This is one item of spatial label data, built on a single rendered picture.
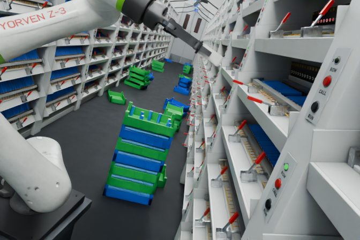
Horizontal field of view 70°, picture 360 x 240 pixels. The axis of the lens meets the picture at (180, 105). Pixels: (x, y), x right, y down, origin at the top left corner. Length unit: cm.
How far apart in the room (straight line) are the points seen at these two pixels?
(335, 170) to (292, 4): 81
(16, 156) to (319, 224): 67
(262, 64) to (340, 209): 80
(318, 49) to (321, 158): 22
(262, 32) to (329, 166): 75
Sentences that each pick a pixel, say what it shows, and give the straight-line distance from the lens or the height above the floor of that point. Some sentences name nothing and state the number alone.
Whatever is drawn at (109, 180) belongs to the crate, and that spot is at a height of 11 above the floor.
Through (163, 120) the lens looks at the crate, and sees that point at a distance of 168.
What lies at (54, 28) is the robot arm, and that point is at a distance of 82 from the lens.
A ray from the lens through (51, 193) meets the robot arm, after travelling 85.
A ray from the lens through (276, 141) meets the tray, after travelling 59.
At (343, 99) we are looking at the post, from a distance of 43.
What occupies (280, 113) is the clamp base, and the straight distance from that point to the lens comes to 66.
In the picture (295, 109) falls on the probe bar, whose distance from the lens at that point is 64.
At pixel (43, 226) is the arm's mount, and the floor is 30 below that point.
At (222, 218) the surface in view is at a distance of 88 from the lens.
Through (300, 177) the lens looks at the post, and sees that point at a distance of 45.
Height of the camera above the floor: 104
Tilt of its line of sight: 15 degrees down
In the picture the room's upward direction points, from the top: 18 degrees clockwise
